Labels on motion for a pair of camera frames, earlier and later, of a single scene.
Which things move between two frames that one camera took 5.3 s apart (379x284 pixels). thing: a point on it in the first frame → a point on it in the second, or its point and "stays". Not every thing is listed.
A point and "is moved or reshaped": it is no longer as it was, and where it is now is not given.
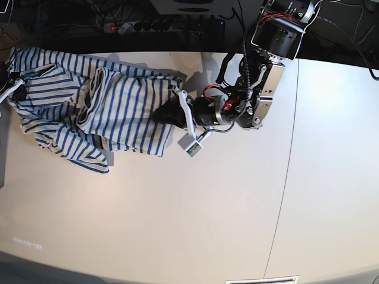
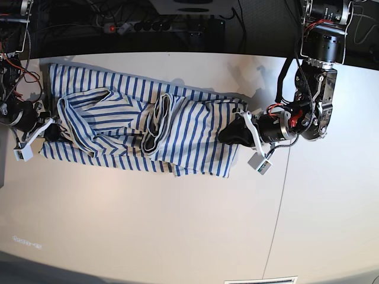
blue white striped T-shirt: [83, 111] is moved or reshaped
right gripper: [204, 112] → [272, 128]
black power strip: [156, 26] stays
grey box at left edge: [5, 115] stays
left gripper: [19, 94] → [23, 115]
